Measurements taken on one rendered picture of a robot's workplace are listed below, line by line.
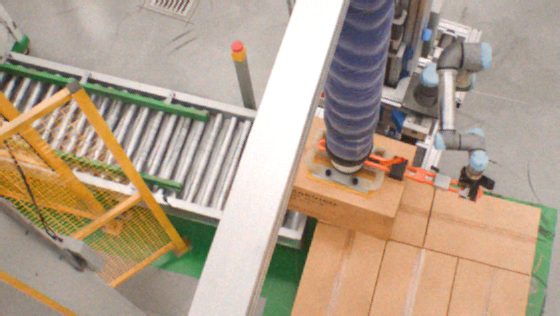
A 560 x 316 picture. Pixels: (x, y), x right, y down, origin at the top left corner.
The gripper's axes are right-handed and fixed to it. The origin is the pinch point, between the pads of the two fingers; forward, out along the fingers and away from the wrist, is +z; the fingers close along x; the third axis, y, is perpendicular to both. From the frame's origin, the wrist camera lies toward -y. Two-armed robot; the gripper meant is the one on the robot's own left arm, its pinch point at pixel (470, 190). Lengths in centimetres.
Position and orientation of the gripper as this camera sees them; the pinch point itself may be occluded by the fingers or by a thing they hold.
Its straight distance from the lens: 337.5
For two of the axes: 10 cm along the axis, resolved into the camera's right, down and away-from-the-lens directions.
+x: -3.3, 8.5, -4.0
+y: -9.4, -2.9, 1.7
